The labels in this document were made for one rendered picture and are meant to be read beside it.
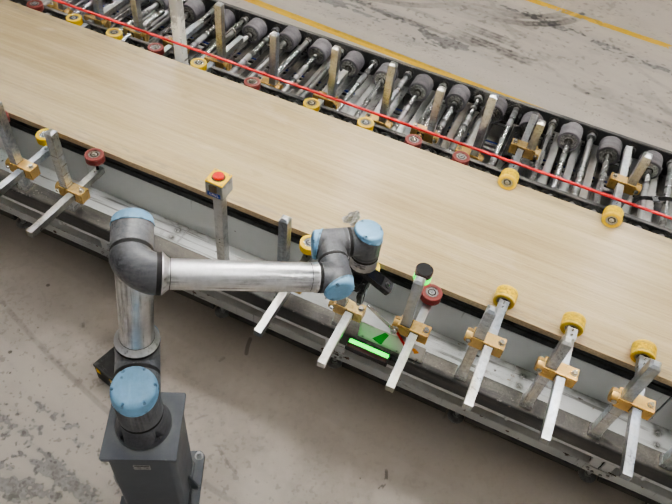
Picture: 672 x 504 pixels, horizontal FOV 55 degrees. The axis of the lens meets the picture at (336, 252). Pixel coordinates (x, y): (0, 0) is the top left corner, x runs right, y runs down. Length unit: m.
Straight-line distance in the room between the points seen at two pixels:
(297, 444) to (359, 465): 0.29
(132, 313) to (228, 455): 1.13
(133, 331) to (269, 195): 0.85
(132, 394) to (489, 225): 1.51
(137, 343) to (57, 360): 1.20
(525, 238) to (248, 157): 1.20
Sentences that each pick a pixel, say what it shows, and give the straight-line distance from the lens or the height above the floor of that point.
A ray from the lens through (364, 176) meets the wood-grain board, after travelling 2.77.
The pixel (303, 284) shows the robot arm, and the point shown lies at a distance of 1.80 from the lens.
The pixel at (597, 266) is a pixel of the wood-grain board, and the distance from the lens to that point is 2.74.
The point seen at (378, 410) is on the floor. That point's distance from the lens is 3.13.
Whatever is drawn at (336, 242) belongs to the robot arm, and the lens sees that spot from 1.90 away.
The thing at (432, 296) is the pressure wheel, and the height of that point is 0.91.
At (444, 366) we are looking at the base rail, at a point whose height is 0.70.
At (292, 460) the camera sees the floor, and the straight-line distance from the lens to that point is 2.98.
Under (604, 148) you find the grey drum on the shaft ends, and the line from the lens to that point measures 3.44.
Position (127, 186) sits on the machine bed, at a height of 0.72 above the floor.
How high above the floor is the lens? 2.75
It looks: 49 degrees down
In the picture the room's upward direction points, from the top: 8 degrees clockwise
